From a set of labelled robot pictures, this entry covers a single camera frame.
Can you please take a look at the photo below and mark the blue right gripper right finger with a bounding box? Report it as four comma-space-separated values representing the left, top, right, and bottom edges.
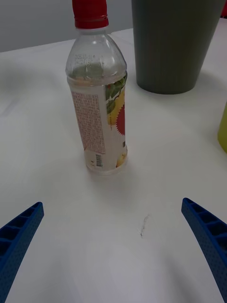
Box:
181, 197, 227, 303

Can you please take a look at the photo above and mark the yellow-green plastic waste bin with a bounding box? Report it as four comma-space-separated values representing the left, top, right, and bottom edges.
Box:
217, 101, 227, 153

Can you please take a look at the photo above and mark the dark grey plastic waste bin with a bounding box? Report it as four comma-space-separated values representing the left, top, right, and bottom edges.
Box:
131, 0, 227, 95

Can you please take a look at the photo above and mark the clear plastic bottle red cap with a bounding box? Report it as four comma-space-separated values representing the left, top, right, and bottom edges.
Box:
65, 0, 129, 175

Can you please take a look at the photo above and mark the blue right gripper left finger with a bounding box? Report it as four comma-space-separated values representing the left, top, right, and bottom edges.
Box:
0, 201, 45, 303

